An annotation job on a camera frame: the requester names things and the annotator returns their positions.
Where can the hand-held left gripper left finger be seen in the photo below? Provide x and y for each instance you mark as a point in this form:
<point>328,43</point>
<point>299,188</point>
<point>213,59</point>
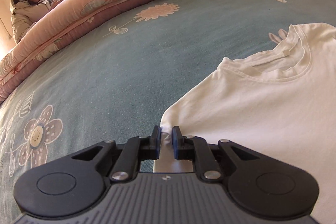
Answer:
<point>155,140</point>

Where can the pink floral folded quilt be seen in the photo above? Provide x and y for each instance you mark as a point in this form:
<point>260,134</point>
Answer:
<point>105,3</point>

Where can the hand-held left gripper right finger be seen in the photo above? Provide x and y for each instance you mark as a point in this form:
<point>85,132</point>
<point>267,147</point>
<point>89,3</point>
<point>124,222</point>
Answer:
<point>177,141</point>

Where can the white printed shirt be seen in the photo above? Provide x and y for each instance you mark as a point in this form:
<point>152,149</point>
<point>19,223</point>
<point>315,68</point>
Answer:
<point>249,121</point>

